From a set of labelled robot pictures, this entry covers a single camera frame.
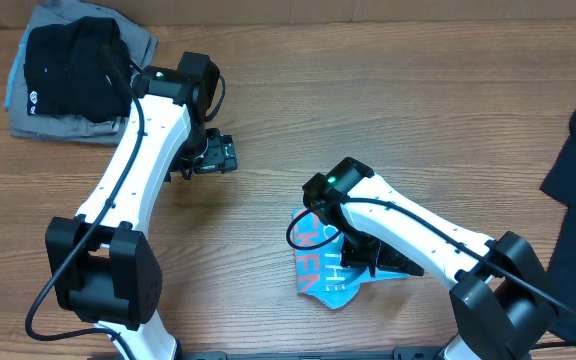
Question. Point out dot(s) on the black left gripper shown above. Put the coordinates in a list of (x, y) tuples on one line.
[(221, 155)]

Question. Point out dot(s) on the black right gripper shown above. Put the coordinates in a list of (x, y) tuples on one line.
[(368, 255)]

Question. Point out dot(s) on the light blue printed t-shirt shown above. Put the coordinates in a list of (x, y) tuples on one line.
[(319, 272)]

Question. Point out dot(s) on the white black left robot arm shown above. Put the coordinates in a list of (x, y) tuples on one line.
[(103, 268)]

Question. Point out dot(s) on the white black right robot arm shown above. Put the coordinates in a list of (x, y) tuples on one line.
[(498, 288)]

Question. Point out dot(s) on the grey folded garment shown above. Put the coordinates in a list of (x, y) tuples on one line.
[(70, 128)]

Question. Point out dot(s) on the black folded garment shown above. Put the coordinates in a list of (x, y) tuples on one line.
[(77, 69)]

